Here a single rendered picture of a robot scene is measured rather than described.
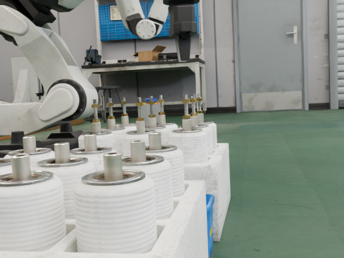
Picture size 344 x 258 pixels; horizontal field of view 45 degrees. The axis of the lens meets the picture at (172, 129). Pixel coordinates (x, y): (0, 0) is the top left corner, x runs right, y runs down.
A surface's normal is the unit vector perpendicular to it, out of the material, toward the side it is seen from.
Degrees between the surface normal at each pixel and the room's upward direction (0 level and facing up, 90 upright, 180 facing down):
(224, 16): 90
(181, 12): 90
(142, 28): 98
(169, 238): 0
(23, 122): 102
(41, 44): 113
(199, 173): 90
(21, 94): 59
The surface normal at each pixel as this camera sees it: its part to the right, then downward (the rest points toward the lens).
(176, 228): -0.05, -0.99
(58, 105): -0.19, 0.10
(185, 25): 0.14, 0.08
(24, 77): -0.19, -0.29
